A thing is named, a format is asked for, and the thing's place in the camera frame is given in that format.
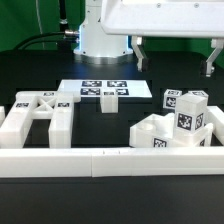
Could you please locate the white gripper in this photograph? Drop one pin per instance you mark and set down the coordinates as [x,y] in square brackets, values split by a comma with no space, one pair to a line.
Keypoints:
[162,18]

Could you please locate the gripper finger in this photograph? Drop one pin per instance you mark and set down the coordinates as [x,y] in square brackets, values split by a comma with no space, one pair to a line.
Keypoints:
[206,67]

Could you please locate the white chair seat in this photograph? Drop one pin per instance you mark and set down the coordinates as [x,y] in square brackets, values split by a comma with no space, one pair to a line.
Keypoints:
[159,131]

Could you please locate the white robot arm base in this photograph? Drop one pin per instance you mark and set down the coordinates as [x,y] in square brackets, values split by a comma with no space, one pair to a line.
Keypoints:
[97,47]

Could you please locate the white tagged nut cube right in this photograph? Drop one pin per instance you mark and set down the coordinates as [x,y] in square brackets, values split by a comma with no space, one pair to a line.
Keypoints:
[199,93]

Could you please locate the white tagged nut cube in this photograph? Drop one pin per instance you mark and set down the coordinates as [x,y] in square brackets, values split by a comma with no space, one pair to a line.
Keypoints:
[170,96]
[199,93]

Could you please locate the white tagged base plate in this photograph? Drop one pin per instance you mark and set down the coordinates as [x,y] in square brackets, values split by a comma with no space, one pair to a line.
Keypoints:
[92,88]

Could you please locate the white chair back frame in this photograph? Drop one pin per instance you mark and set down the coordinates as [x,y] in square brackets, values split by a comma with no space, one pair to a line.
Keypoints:
[55,106]

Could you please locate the white U-shaped fence wall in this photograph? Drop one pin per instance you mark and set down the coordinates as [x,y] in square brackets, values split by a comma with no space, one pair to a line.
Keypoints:
[102,162]

